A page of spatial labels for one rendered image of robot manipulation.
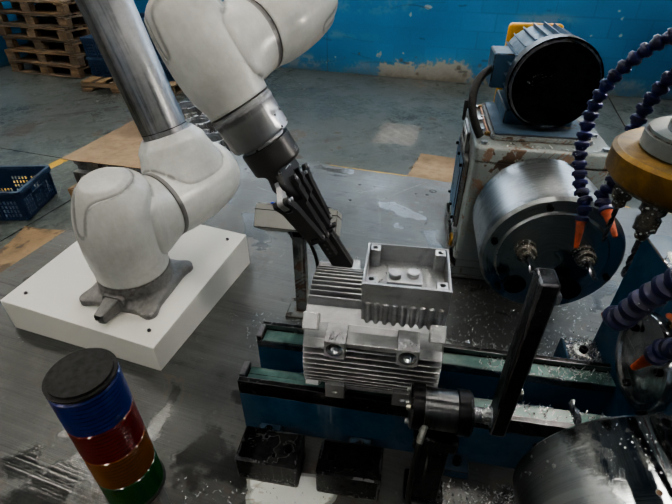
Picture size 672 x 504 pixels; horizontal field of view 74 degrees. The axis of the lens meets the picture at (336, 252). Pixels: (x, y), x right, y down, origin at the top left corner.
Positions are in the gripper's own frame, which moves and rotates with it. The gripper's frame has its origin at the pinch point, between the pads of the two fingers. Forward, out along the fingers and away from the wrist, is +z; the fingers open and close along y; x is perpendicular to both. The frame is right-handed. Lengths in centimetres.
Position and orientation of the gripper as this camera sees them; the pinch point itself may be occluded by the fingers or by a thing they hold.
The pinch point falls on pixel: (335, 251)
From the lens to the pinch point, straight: 71.3
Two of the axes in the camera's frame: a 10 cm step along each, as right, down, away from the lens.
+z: 4.9, 7.6, 4.3
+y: 1.7, -5.7, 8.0
